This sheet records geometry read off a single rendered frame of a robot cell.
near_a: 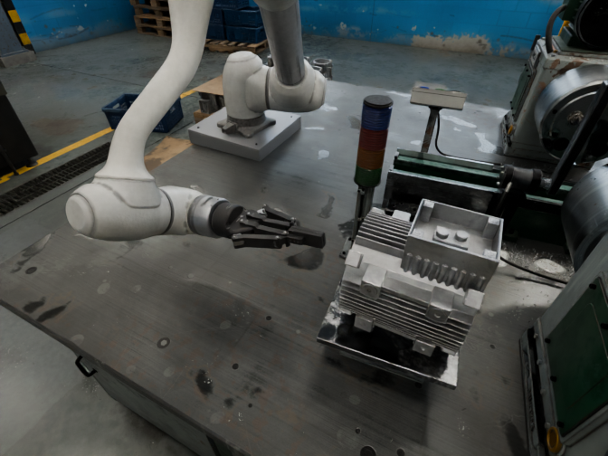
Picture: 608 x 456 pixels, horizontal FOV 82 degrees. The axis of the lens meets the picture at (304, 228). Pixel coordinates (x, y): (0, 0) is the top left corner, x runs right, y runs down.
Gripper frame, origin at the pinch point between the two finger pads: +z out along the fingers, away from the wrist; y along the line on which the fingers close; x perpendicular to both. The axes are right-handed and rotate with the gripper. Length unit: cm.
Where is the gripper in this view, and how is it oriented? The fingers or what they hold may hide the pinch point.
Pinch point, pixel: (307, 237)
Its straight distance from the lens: 66.4
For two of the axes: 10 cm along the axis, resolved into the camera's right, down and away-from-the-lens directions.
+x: 1.2, 7.9, 6.0
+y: 4.4, -5.8, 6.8
